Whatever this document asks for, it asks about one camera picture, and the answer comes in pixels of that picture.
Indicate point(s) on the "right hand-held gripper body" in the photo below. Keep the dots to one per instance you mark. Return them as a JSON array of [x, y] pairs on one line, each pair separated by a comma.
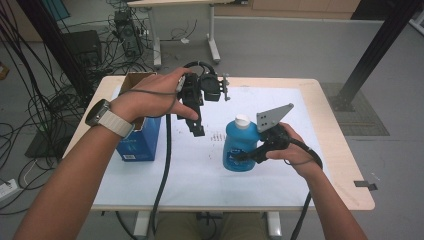
[[271, 116]]

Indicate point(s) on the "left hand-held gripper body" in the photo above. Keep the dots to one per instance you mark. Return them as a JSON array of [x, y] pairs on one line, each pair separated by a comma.
[[210, 86]]

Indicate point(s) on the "blue bottle with white cap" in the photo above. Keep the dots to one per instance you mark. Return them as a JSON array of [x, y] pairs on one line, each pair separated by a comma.
[[238, 140]]

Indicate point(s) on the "blue cardboard box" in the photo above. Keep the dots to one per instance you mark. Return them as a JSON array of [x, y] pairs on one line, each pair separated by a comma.
[[143, 143]]

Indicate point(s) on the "person's right hand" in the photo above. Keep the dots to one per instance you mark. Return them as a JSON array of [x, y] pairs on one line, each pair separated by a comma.
[[296, 155]]

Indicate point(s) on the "person's left hand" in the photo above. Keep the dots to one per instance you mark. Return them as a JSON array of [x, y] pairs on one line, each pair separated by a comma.
[[150, 98]]

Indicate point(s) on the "white power adapter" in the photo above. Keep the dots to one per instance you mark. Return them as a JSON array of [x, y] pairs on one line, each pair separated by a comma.
[[184, 40]]

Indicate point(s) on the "white standing desk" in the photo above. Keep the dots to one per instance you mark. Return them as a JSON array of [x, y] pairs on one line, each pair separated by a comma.
[[212, 33]]

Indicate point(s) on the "white table mat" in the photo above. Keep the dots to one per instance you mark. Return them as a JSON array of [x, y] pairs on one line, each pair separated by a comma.
[[200, 188]]

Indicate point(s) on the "white table leg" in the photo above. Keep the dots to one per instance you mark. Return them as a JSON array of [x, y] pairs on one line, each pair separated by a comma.
[[141, 225], [274, 225]]

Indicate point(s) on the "wristwatch with white band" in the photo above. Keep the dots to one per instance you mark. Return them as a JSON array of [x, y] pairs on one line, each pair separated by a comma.
[[110, 120]]

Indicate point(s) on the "grey floor mat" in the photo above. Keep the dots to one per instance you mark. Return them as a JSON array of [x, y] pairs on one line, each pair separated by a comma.
[[366, 121]]

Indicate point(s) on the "black computer tower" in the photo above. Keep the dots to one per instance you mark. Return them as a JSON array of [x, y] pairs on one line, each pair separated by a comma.
[[128, 36]]

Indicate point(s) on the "light wooden cabinet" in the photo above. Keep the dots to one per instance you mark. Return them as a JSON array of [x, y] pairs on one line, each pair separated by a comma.
[[300, 7]]

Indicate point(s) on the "black tape piece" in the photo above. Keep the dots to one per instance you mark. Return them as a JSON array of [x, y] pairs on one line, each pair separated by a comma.
[[365, 185]]

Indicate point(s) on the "black box on floor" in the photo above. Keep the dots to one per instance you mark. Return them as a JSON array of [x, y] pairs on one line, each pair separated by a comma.
[[83, 46]]

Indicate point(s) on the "dark floor plate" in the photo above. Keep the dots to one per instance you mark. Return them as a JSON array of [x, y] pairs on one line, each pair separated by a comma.
[[41, 145]]

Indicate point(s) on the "teal panel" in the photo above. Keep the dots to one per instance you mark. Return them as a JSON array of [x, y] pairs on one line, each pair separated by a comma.
[[56, 8]]

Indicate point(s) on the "white power strip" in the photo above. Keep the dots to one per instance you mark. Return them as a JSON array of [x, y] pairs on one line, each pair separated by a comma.
[[8, 190]]

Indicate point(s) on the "black metal frame post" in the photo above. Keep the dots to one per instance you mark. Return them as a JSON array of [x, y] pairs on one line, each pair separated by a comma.
[[376, 46], [50, 36]]

